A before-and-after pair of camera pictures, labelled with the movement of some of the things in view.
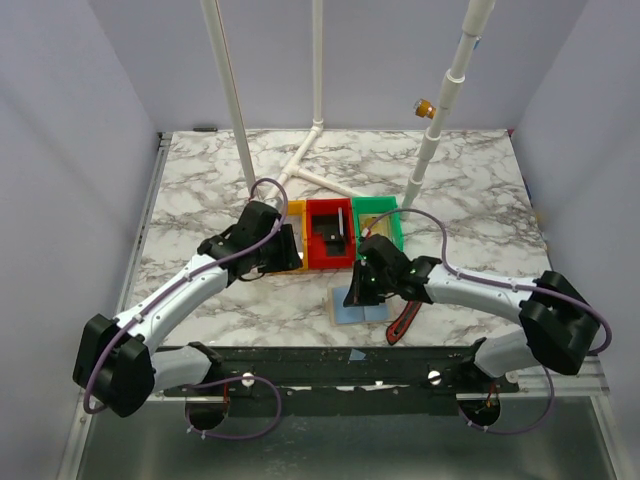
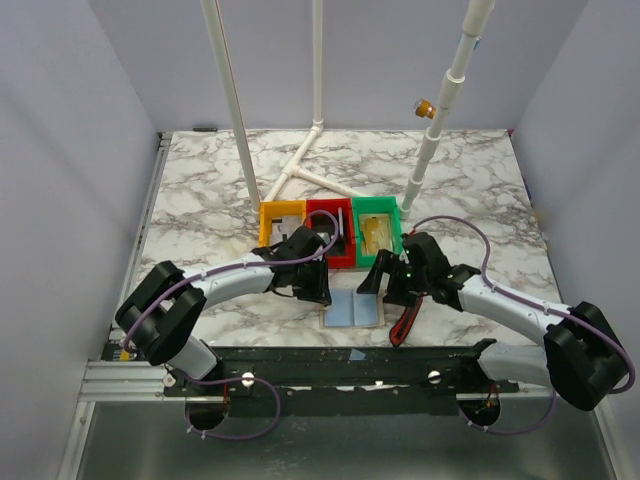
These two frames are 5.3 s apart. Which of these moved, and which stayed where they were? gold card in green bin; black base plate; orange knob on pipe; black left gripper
Moved: black left gripper
Stayed: gold card in green bin; black base plate; orange knob on pipe
